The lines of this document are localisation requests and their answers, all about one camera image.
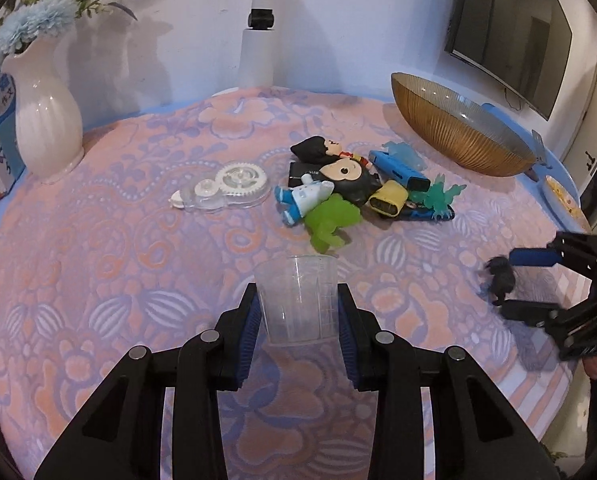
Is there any white floor lamp pole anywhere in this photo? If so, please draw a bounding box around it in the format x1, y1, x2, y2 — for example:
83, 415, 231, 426
236, 0, 277, 88

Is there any light blue dinosaur toy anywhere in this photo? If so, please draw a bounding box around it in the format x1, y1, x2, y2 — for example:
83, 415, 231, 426
382, 141, 428, 172

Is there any yellow sharpener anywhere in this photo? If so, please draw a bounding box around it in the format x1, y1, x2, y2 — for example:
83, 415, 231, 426
367, 180, 409, 218

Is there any amber ribbed glass bowl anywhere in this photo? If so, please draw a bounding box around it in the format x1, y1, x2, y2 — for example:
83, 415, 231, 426
391, 73, 536, 177

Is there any dark blue lighter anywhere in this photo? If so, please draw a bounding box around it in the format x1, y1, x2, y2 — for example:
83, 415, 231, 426
395, 205, 456, 222

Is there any person right hand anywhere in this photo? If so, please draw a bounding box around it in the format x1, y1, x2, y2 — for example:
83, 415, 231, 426
583, 356, 597, 380

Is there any white blue robot figurine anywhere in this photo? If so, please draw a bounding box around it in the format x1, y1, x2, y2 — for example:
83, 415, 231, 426
274, 174, 335, 226

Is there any red boy figurine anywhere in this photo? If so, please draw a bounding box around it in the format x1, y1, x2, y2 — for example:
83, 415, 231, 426
290, 136, 372, 169

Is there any light green dinosaur toy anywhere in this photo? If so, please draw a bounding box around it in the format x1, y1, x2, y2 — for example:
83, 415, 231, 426
304, 193, 363, 254

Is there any blue rectangular lighter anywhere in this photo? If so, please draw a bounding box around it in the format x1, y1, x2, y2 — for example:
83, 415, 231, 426
369, 151, 431, 192

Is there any black big-head figurine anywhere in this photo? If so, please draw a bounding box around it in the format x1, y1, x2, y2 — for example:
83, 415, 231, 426
318, 158, 382, 207

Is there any white ceramic vase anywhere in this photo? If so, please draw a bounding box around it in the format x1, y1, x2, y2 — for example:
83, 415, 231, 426
1, 38, 85, 184

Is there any clear correction tape dispenser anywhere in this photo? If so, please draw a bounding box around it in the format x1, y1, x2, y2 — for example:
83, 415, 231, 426
168, 162, 270, 212

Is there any black wall television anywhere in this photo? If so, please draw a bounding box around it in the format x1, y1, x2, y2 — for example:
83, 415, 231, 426
445, 0, 572, 119

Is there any plate with orange slices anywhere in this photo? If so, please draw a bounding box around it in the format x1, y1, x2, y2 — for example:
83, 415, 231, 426
541, 176, 591, 234

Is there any pink floral table cloth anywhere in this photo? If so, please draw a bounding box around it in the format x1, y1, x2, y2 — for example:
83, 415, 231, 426
0, 89, 573, 478

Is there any black animal toy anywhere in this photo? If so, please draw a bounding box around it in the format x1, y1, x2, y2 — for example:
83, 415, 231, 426
484, 256, 517, 307

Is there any clear plastic cup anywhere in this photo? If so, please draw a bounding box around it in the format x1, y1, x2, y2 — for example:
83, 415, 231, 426
254, 256, 339, 346

